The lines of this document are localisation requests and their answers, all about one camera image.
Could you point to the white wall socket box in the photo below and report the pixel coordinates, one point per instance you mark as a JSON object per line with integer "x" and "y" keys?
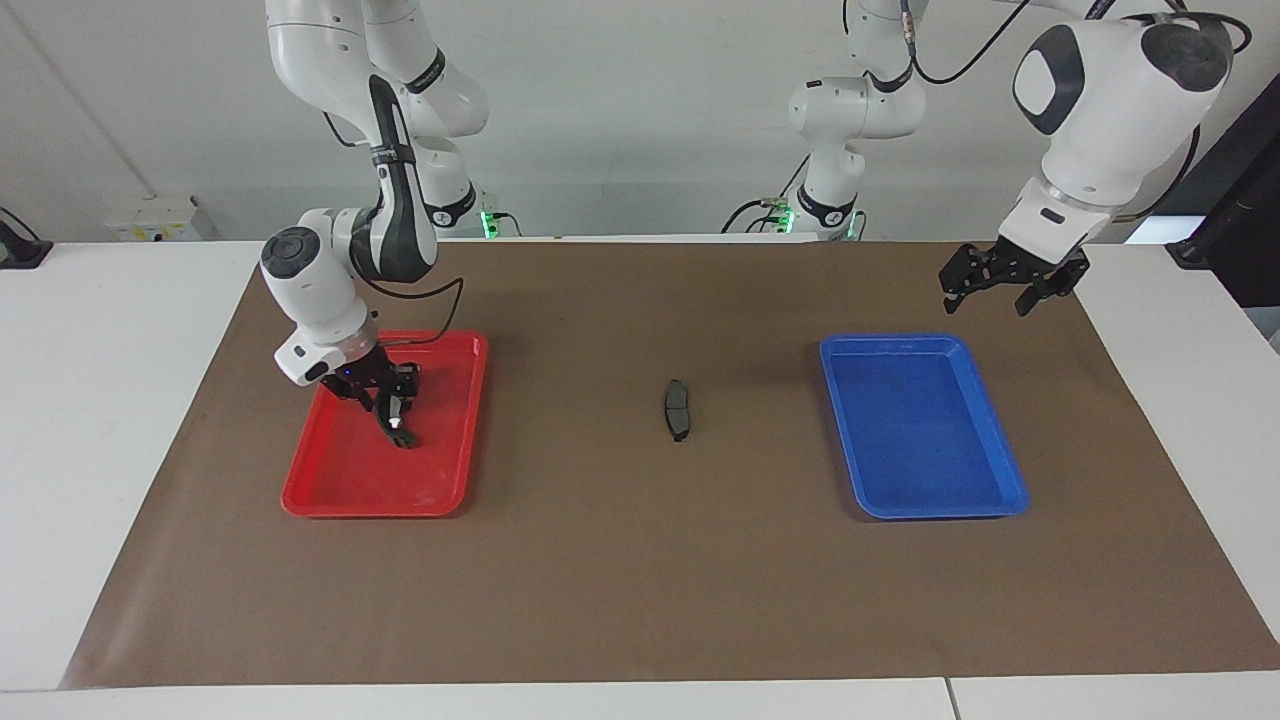
{"x": 160, "y": 218}

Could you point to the black stand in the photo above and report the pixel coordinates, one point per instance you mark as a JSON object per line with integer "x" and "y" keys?
{"x": 20, "y": 250}
{"x": 1240, "y": 210}

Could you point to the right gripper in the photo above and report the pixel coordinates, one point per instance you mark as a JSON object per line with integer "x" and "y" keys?
{"x": 355, "y": 377}

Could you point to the blue plastic tray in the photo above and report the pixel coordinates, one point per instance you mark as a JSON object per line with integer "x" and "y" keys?
{"x": 920, "y": 430}

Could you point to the red plastic tray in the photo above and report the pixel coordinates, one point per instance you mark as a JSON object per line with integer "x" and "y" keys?
{"x": 385, "y": 470}

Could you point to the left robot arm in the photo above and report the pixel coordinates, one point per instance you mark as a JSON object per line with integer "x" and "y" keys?
{"x": 1095, "y": 140}

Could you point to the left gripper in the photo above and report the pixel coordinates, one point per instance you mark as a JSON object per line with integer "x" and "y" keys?
{"x": 1035, "y": 262}

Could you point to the dark grey brake pad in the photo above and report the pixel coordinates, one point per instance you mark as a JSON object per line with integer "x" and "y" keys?
{"x": 677, "y": 408}
{"x": 402, "y": 436}

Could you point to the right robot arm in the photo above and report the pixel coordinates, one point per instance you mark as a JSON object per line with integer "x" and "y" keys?
{"x": 318, "y": 290}

